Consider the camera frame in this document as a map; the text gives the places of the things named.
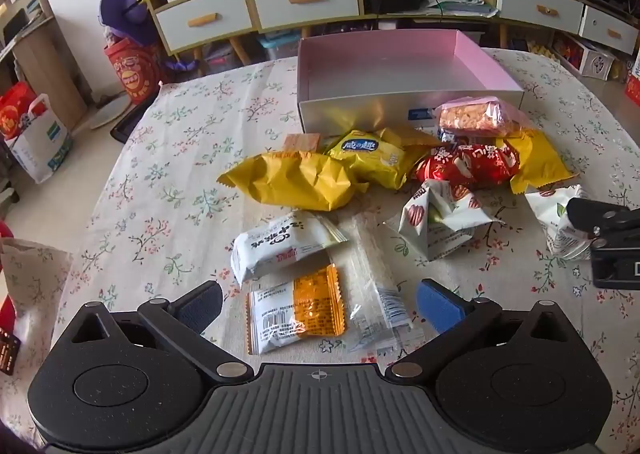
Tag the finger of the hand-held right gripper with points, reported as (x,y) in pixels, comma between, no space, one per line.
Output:
(595,215)

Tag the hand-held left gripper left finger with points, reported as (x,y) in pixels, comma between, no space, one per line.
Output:
(202,306)

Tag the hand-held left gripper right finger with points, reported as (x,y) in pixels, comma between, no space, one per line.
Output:
(440,306)

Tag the white packet with red print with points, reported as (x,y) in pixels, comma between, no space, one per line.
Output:
(555,219)
(435,229)

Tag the clear packet with white cake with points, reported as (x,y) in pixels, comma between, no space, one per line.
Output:
(380,284)

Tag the yellow snack packet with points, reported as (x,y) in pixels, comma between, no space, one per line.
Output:
(540,159)
(290,181)
(415,137)

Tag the white packet with black print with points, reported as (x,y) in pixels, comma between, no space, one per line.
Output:
(280,246)

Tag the orange and white snack packet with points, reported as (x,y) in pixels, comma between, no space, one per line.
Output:
(310,309)

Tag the pink clear rice cracker packet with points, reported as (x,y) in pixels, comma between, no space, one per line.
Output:
(475,117)

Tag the small blue white snack packet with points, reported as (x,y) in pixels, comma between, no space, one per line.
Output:
(452,136)

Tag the yellow packet with blue label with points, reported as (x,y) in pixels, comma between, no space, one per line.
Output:
(365,154)

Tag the brown wafer cracker packet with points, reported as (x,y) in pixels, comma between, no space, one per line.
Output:
(301,143)

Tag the pink and white cardboard box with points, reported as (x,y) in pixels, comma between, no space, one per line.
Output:
(380,64)

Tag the white printed storage box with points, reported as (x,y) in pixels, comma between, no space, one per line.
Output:
(599,62)

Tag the yellow egg tray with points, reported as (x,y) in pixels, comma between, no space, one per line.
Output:
(542,51)

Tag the beige floral cloth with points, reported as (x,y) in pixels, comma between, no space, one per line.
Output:
(30,284)

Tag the black ribbed tray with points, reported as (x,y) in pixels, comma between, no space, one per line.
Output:
(127,127)

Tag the round white board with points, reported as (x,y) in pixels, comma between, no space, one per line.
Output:
(112,114)

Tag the red paper gift bag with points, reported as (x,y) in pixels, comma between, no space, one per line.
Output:
(132,74)

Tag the clear plastic storage box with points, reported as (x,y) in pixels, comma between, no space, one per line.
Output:
(277,47)

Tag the wooden desk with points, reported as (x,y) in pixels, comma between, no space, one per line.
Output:
(45,59)

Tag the purple plush toy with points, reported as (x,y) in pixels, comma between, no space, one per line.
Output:
(125,9)

